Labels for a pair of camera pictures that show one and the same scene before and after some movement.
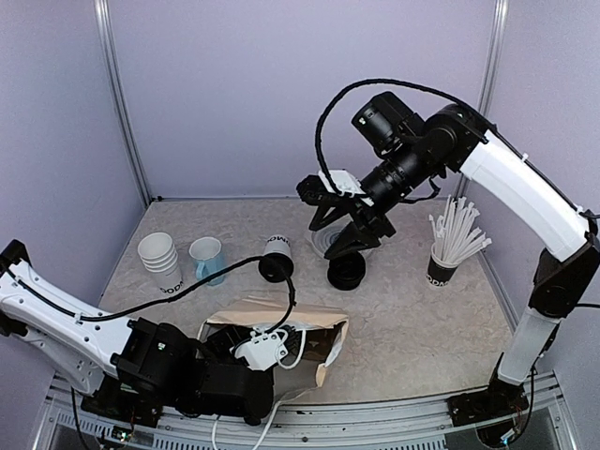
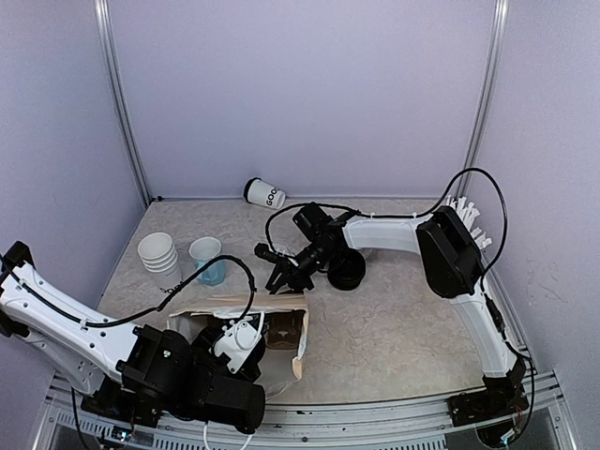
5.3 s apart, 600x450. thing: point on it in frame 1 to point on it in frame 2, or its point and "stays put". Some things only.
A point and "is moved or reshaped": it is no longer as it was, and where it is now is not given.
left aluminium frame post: [103, 33] stays put
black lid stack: [347, 272] stays put
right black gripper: [370, 236] to [298, 279]
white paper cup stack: [159, 257] stays put
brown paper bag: [312, 339] is moved or reshaped
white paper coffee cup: [278, 244] to [262, 193]
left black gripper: [218, 339] stays put
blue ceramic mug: [206, 253] stays put
